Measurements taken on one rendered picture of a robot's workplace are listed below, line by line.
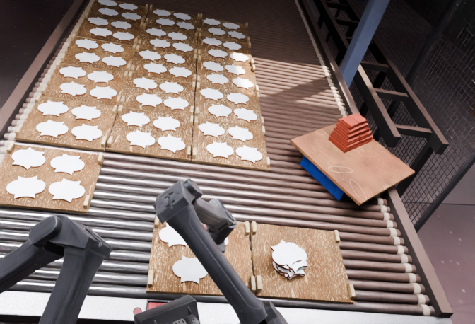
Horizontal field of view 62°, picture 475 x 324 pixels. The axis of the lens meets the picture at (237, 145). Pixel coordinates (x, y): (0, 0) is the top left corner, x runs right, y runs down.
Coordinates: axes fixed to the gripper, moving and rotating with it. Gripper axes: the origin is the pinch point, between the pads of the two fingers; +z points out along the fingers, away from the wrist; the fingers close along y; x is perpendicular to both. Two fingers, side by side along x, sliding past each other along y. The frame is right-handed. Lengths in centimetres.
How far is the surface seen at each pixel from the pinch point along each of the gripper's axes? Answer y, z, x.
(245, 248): 9.7, 6.6, -21.9
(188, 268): -0.9, 11.8, 2.1
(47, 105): 93, 33, 71
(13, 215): 23, 33, 68
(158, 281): -6.1, 15.7, 12.5
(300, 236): 17, 0, -47
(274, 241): 13.9, 3.1, -35.1
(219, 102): 115, 9, -19
